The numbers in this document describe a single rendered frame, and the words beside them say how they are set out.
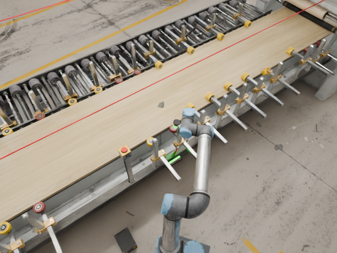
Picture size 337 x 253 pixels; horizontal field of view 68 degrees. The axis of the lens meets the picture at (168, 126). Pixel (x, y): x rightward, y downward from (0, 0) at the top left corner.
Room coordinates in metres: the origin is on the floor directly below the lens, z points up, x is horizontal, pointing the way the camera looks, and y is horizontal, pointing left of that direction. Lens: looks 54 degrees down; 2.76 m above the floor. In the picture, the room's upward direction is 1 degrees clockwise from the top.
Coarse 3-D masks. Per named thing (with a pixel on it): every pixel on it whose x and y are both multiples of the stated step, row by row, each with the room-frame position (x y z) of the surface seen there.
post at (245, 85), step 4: (244, 84) 1.64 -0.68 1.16; (248, 84) 1.65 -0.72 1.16; (244, 88) 1.63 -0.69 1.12; (240, 92) 1.65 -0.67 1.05; (244, 92) 1.63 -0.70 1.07; (240, 96) 1.64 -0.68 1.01; (236, 104) 1.65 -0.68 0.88; (240, 104) 1.64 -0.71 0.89; (236, 108) 1.64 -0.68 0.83; (236, 112) 1.63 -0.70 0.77
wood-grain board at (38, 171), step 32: (256, 32) 2.86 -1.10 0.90; (288, 32) 2.88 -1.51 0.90; (320, 32) 2.90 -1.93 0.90; (224, 64) 2.22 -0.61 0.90; (256, 64) 2.24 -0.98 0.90; (96, 96) 1.69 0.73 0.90; (160, 96) 1.71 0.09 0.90; (192, 96) 1.72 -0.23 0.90; (32, 128) 1.28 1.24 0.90; (96, 128) 1.30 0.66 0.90; (128, 128) 1.31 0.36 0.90; (160, 128) 1.32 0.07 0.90; (0, 160) 0.95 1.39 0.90; (32, 160) 0.96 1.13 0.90; (64, 160) 0.97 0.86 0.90; (96, 160) 0.97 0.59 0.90; (0, 192) 0.68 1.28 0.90; (32, 192) 0.68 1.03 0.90
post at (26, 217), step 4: (24, 216) 0.44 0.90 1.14; (28, 216) 0.44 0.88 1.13; (32, 216) 0.46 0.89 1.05; (28, 220) 0.43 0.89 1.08; (32, 220) 0.44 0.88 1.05; (36, 220) 0.45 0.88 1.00; (32, 224) 0.43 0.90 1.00; (36, 224) 0.43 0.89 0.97; (40, 224) 0.44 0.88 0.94; (40, 228) 0.43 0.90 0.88; (44, 232) 0.42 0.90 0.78; (48, 232) 0.43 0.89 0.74
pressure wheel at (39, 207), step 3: (36, 204) 0.59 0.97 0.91; (39, 204) 0.59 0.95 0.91; (42, 204) 0.59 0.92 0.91; (33, 207) 0.57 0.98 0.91; (36, 207) 0.57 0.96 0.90; (39, 207) 0.57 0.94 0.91; (42, 207) 0.57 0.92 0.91; (45, 207) 0.58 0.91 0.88; (36, 210) 0.55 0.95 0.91; (39, 210) 0.55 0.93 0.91; (42, 210) 0.55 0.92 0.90
